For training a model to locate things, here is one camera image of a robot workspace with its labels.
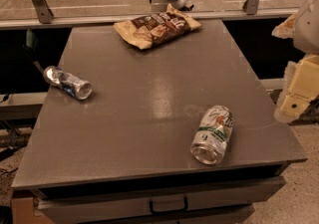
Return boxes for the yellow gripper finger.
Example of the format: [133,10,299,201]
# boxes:
[271,13,296,39]
[274,54,319,123]

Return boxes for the green white 7up can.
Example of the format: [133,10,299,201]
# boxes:
[190,106,233,165]

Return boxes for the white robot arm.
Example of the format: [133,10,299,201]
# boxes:
[272,0,319,123]

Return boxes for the brown chip bag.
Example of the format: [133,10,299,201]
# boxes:
[114,4,201,50]

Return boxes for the crushed blue silver can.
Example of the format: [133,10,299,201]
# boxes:
[43,66,93,101]

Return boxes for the metal rail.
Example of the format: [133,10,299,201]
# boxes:
[0,8,298,30]

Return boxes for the grey drawer with black handle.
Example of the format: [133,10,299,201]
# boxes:
[38,176,285,224]

